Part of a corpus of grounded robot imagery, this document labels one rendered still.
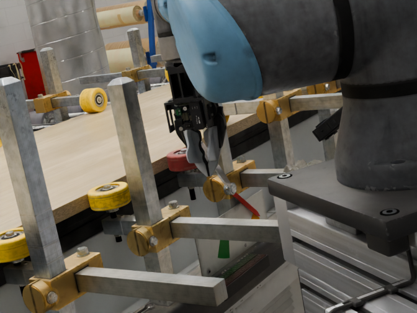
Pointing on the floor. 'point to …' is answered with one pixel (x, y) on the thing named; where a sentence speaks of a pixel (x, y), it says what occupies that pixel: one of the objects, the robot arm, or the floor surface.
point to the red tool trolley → (31, 73)
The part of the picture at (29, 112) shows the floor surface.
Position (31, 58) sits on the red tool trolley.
